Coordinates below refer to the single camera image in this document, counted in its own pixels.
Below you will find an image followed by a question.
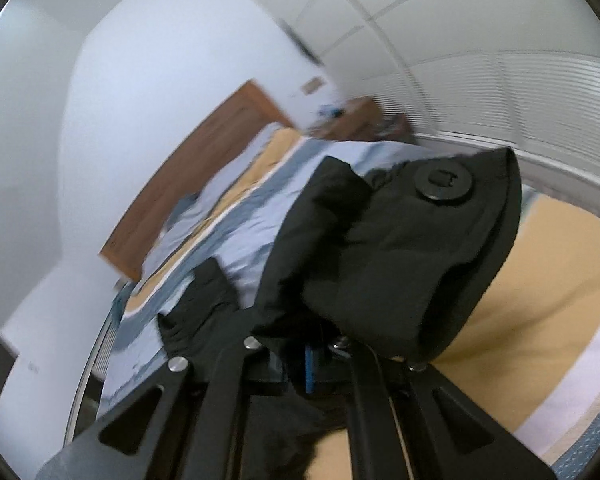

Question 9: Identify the wooden headboard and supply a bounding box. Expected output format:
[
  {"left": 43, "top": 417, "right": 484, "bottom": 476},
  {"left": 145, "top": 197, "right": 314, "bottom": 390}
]
[{"left": 99, "top": 79, "right": 294, "bottom": 281}]

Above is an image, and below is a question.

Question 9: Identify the striped duvet on bed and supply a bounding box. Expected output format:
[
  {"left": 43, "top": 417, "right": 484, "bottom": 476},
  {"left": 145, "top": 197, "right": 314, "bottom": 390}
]
[{"left": 100, "top": 127, "right": 600, "bottom": 479}]

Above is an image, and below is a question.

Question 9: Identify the grey blue pillow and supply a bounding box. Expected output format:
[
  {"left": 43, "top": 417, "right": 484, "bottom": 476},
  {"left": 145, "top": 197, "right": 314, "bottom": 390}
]
[{"left": 164, "top": 123, "right": 286, "bottom": 241}]

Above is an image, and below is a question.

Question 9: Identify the wooden nightstand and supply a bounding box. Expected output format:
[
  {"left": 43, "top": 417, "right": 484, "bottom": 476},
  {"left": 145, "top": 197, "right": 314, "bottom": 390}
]
[{"left": 306, "top": 96, "right": 417, "bottom": 145}]

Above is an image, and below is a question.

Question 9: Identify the white wardrobe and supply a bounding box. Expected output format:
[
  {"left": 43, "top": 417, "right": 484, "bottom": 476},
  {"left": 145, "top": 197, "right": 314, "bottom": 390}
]
[{"left": 254, "top": 0, "right": 600, "bottom": 182}]

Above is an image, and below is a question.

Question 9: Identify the black puffer coat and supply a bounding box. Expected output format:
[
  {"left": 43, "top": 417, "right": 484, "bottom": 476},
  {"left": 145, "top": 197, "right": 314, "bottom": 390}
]
[{"left": 157, "top": 145, "right": 524, "bottom": 480}]

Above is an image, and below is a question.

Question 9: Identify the wall socket plate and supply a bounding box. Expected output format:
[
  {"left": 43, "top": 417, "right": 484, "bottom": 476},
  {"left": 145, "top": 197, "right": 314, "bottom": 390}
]
[{"left": 300, "top": 76, "right": 325, "bottom": 96}]

